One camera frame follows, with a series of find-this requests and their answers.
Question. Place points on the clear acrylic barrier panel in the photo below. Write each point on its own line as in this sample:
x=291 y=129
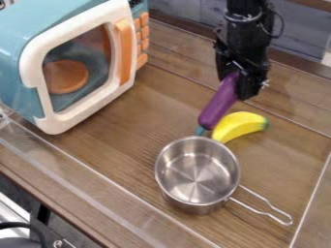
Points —
x=114 y=217

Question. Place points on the yellow toy banana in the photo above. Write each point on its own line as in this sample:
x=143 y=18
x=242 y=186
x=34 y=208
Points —
x=239 y=124

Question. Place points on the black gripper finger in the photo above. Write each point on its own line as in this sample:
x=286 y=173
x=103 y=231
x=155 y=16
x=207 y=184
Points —
x=223 y=63
x=253 y=79

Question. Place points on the silver pot with wire handle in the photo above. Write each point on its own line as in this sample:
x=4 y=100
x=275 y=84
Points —
x=198 y=175

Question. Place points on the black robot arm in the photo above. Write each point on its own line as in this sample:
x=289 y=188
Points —
x=255 y=6

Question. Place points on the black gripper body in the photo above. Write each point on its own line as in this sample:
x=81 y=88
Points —
x=245 y=36

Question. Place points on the purple toy eggplant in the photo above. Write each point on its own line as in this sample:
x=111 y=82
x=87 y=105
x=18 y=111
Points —
x=218 y=105

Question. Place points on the blue toy microwave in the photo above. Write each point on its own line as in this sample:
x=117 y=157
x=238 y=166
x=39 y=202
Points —
x=70 y=55

